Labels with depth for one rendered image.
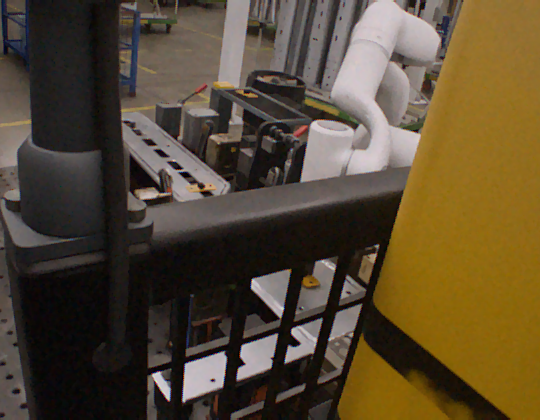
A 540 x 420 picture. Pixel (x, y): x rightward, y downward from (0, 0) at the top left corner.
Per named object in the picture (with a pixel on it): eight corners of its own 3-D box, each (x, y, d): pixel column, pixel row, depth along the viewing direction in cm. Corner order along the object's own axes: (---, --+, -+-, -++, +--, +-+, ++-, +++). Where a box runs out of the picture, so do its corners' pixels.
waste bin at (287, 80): (222, 152, 449) (233, 70, 416) (269, 144, 483) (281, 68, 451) (260, 174, 417) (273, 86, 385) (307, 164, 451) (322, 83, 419)
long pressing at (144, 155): (86, 117, 190) (86, 113, 189) (141, 113, 202) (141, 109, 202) (316, 356, 93) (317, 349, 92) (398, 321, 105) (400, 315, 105)
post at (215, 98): (198, 191, 213) (209, 86, 194) (214, 189, 217) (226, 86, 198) (207, 199, 208) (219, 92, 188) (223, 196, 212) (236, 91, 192)
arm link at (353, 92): (420, 79, 108) (376, 203, 101) (350, 61, 114) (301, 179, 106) (422, 53, 100) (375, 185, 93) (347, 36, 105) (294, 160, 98)
